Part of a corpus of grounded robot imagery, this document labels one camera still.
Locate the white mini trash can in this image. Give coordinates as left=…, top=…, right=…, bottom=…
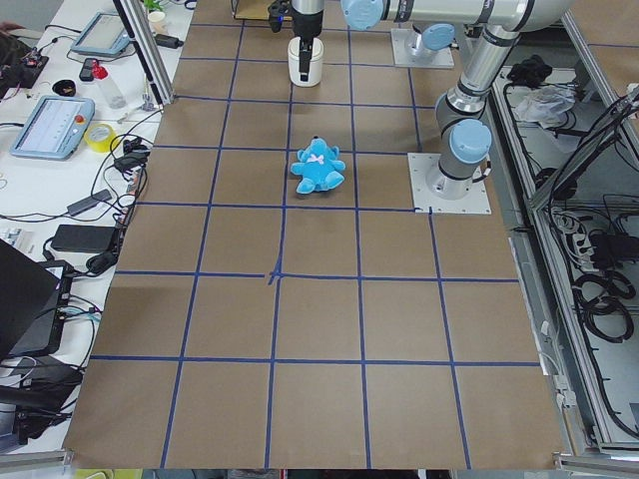
left=288, top=37, right=323, bottom=88

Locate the far blue teach pendant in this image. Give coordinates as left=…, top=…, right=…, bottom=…
left=70, top=12, right=130, bottom=58

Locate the blue teach pendant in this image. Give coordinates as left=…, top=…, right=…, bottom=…
left=10, top=96, right=95, bottom=161
left=70, top=12, right=130, bottom=58

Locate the near blue teach pendant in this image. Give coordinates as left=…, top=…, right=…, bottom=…
left=10, top=96, right=95, bottom=161

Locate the black power adapter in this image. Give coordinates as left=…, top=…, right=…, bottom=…
left=51, top=225, right=116, bottom=253

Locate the black laptop computer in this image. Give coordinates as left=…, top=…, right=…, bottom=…
left=1, top=241, right=72, bottom=359

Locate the white crumpled cloth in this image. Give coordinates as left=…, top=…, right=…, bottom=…
left=513, top=86, right=575, bottom=129

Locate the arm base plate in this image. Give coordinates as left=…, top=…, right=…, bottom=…
left=407, top=153, right=491, bottom=215
left=391, top=23, right=454, bottom=69

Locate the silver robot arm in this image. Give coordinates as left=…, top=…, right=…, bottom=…
left=340, top=0, right=572, bottom=91
left=426, top=25, right=519, bottom=201

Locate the clear plastic bottle red cap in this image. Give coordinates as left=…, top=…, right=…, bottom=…
left=92, top=60, right=127, bottom=109

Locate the aluminium frame post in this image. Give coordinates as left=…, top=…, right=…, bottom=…
left=113, top=0, right=175, bottom=106

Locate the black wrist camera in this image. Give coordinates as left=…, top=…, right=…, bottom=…
left=268, top=0, right=291, bottom=33

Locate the yellow tape roll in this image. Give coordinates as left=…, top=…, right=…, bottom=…
left=83, top=123, right=119, bottom=153

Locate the blue teddy bear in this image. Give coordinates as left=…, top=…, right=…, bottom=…
left=291, top=136, right=345, bottom=195

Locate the black cable coil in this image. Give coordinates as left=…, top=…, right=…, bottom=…
left=571, top=271, right=636, bottom=345

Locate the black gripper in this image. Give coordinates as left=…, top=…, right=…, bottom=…
left=292, top=10, right=323, bottom=82

